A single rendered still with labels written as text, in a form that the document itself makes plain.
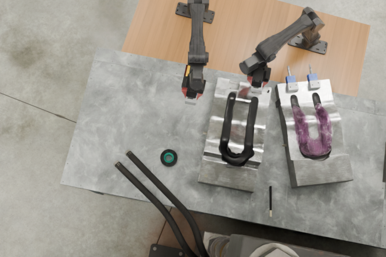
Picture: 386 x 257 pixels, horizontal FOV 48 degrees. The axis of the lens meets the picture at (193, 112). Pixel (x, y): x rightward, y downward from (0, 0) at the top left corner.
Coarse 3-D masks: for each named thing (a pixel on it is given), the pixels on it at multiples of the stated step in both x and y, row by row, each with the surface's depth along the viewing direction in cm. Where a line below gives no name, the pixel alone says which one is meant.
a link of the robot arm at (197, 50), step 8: (192, 0) 180; (208, 0) 181; (192, 8) 180; (200, 8) 180; (208, 8) 186; (192, 16) 180; (200, 16) 180; (192, 24) 180; (200, 24) 180; (192, 32) 179; (200, 32) 179; (192, 40) 179; (200, 40) 179; (192, 48) 178; (200, 48) 178; (192, 56) 178; (200, 56) 178
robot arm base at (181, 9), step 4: (180, 4) 227; (184, 4) 227; (176, 8) 227; (180, 8) 227; (184, 8) 227; (176, 12) 226; (180, 12) 226; (184, 12) 226; (188, 12) 225; (204, 12) 227; (208, 12) 227; (212, 12) 227; (184, 16) 226; (188, 16) 226; (204, 16) 226; (208, 16) 226; (212, 16) 226; (204, 20) 225; (208, 20) 226; (212, 20) 226
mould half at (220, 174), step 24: (216, 96) 207; (240, 96) 207; (264, 96) 207; (216, 120) 204; (240, 120) 205; (264, 120) 205; (216, 144) 196; (240, 144) 197; (216, 168) 201; (240, 168) 201
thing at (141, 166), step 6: (126, 150) 205; (132, 156) 203; (138, 162) 202; (138, 168) 202; (144, 168) 200; (150, 174) 198; (150, 180) 198; (156, 180) 197; (156, 186) 197; (162, 186) 195; (162, 192) 195; (168, 192) 194; (168, 198) 193; (174, 198) 192; (174, 204) 192; (180, 204) 191
